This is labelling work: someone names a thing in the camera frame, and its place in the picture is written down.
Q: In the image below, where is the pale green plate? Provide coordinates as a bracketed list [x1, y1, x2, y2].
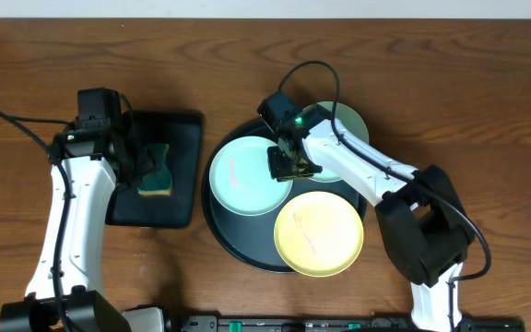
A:
[311, 102, 370, 183]

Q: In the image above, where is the yellow plate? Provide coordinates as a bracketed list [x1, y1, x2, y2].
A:
[274, 191, 364, 278]

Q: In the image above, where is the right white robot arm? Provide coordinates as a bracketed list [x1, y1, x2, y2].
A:
[267, 116, 479, 331]

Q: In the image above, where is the green yellow sponge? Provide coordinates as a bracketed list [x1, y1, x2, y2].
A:
[137, 143, 173, 196]

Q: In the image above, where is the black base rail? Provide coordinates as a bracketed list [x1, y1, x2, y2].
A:
[179, 315, 526, 332]

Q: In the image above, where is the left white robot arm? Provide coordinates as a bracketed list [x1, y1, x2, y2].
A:
[0, 112, 168, 331]

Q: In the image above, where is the black round tray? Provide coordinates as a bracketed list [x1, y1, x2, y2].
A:
[201, 119, 367, 273]

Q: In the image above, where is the black rectangular tray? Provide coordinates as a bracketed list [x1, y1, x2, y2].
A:
[106, 110, 203, 229]

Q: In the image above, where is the mint green plate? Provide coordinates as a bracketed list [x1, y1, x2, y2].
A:
[209, 136, 292, 217]

